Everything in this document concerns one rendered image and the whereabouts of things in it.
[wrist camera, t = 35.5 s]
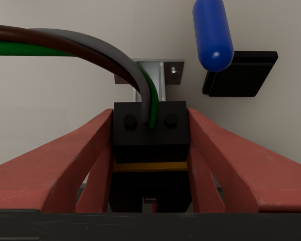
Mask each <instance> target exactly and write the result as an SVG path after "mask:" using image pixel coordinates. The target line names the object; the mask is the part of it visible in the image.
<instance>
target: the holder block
mask: <svg viewBox="0 0 301 241"><path fill-rule="evenodd" d="M143 197H157V201H156V202H155V213H186V211H187V209H188V207H189V206H190V204H191V202H192V198H191V190H190V181H189V174H188V171H166V172H126V173H112V178H111V188H110V195H109V205H110V207H111V210H112V213H142V202H143Z"/></svg>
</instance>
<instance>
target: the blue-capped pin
mask: <svg viewBox="0 0 301 241"><path fill-rule="evenodd" d="M192 16H193V23H194V30H195V38H196V45H197V52H198V59H199V61H200V63H201V65H202V66H203V67H204V68H205V69H206V70H208V71H211V72H221V71H223V70H225V69H226V68H227V67H228V66H230V65H231V62H232V60H233V56H234V48H233V43H232V39H231V35H230V30H229V25H228V21H227V17H226V12H225V8H224V4H223V1H222V0H196V1H195V3H194V5H193V10H192Z"/></svg>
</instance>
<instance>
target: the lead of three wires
mask: <svg viewBox="0 0 301 241"><path fill-rule="evenodd" d="M0 56H68V57H79V58H81V59H84V60H86V61H89V62H91V63H93V64H95V65H97V66H100V67H102V68H104V69H106V70H107V71H109V72H111V73H113V74H115V75H116V76H118V77H120V78H121V79H123V80H124V81H126V82H127V83H129V84H130V85H131V86H132V87H134V88H135V89H136V90H137V91H138V92H139V94H140V95H141V100H142V110H141V116H142V120H143V123H145V122H147V121H149V129H155V127H156V123H157V122H158V113H159V98H158V93H157V90H156V87H155V85H154V83H153V81H152V79H151V77H150V76H149V75H148V74H147V72H146V71H145V70H144V69H143V68H142V67H141V66H140V65H138V64H137V63H136V62H135V61H133V60H132V59H131V58H129V57H128V56H127V55H126V54H125V53H123V52H122V51H121V50H119V49H118V48H116V47H114V46H113V45H111V44H109V43H107V42H105V41H103V40H101V39H98V38H95V37H93V36H90V35H87V34H83V33H78V32H74V31H69V30H61V29H48V28H30V29H25V28H20V27H13V26H5V25H0Z"/></svg>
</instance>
